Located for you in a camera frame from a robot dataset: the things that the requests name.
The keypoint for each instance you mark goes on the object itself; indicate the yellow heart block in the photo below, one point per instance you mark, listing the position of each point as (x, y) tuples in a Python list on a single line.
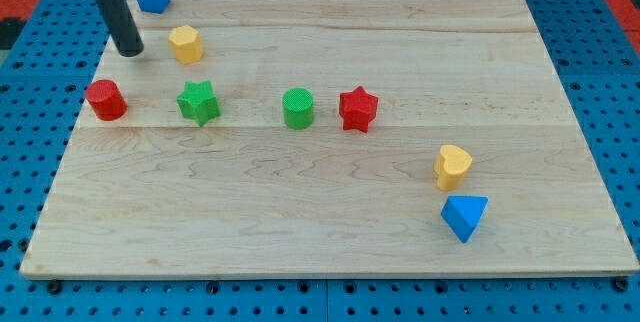
[(451, 167)]

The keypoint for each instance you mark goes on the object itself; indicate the red cylinder block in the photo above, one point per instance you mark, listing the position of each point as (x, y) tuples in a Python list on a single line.
[(106, 100)]

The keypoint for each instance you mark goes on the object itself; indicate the light wooden board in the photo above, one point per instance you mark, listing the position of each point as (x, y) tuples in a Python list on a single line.
[(154, 196)]

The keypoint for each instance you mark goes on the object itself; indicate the yellow hexagon block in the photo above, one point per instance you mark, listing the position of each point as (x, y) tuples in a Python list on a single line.
[(185, 42)]

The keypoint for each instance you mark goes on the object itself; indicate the green star block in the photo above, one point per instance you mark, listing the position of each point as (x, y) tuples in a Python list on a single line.
[(198, 102)]

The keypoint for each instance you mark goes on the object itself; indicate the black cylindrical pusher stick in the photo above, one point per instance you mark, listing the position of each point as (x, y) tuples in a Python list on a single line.
[(121, 26)]

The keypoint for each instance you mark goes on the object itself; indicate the red star block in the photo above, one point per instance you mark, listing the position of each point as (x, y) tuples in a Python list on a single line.
[(358, 109)]

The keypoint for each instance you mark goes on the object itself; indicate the blue triangle block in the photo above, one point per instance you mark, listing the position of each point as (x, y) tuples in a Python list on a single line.
[(463, 213)]

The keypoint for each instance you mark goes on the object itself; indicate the green cylinder block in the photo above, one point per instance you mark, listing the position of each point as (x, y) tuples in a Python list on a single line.
[(298, 108)]

